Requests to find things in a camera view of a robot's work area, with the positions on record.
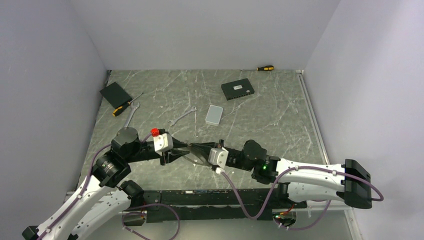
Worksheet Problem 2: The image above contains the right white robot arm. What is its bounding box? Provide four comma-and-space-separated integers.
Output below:
188, 139, 373, 209

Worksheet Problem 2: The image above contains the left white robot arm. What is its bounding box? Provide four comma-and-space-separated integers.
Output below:
22, 127, 189, 240

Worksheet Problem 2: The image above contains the grey plastic box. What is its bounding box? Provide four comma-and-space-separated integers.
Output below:
205, 105, 224, 126

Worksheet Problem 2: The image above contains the small silver wrench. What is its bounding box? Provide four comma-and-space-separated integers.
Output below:
168, 106, 197, 126

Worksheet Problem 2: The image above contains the yellow black screwdriver near box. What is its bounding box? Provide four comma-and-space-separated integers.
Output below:
112, 92, 144, 117

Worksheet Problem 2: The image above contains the large silver wrench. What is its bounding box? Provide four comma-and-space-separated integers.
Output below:
123, 102, 140, 128

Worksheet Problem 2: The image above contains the black flat box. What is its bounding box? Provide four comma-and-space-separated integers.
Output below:
99, 82, 133, 109

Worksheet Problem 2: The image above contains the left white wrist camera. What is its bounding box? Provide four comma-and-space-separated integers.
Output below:
153, 133, 174, 154

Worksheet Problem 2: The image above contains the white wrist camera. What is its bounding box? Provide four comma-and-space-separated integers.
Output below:
207, 147, 229, 174
153, 133, 174, 154

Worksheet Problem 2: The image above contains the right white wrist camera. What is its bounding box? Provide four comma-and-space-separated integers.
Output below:
207, 147, 229, 174

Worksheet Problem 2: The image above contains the black network switch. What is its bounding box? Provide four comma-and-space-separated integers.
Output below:
221, 78, 255, 101

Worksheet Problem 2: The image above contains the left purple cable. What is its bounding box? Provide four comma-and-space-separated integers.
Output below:
34, 127, 180, 240

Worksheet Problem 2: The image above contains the purple cable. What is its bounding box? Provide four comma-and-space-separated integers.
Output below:
220, 165, 385, 232
34, 127, 180, 240

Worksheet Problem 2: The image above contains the yellow black screwdriver at wall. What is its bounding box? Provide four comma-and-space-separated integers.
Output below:
241, 65, 275, 72

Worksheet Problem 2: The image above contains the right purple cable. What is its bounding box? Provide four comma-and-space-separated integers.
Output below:
220, 165, 385, 232

